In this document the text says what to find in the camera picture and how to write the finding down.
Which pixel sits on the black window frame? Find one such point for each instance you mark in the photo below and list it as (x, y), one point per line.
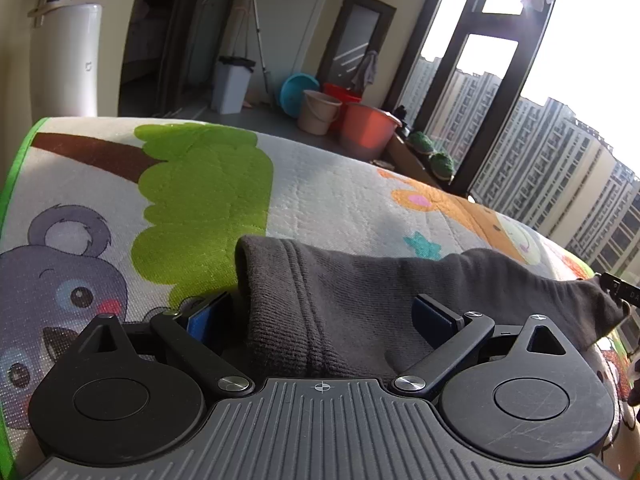
(500, 22)

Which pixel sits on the white trash bin black lid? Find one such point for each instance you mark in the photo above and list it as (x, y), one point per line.
(230, 85)

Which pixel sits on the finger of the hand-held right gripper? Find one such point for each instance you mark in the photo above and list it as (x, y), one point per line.
(617, 287)

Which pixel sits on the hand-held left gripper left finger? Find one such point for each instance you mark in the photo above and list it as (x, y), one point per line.
(205, 317)

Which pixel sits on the grey hanging cloth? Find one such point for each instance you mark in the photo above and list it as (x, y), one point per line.
(367, 70)

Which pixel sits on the beige plastic bucket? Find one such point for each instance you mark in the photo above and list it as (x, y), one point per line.
(317, 115)

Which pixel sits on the dark framed glass door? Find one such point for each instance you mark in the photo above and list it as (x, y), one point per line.
(350, 45)

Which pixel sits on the round green potted plant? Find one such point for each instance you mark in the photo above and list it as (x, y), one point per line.
(442, 164)
(421, 142)

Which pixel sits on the blue plastic basin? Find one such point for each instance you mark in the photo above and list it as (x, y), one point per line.
(295, 90)

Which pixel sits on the white stick vacuum cleaner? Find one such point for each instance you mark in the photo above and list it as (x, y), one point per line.
(65, 60)

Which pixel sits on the red plastic bucket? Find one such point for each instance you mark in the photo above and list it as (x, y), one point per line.
(345, 94)

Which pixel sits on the metal mop pole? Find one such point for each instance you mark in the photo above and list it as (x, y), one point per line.
(256, 25)

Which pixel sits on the printed animal play mat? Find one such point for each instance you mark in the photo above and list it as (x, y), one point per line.
(325, 195)

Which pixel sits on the dark grey knit garment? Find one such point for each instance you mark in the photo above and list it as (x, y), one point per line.
(340, 300)

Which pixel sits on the small black object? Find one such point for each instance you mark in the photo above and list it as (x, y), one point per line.
(402, 117)

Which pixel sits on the orange plastic bucket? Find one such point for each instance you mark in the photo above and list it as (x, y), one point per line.
(367, 130)

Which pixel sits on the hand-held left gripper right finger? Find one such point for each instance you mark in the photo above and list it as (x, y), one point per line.
(432, 317)

